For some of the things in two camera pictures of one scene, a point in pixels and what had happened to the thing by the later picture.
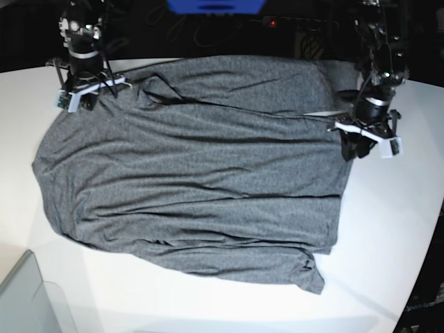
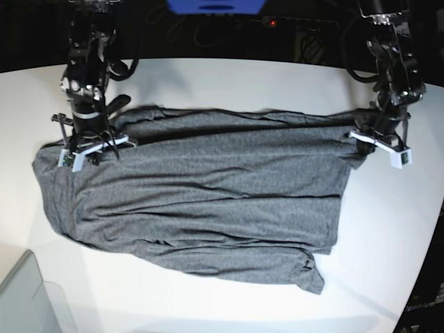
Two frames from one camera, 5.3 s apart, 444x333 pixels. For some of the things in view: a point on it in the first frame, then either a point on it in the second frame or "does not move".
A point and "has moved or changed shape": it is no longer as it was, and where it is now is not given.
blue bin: (217, 7) does not move
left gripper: (84, 72) -> (87, 131)
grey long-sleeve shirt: (220, 166) has moved or changed shape
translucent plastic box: (29, 304) does not move
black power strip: (295, 22) does not move
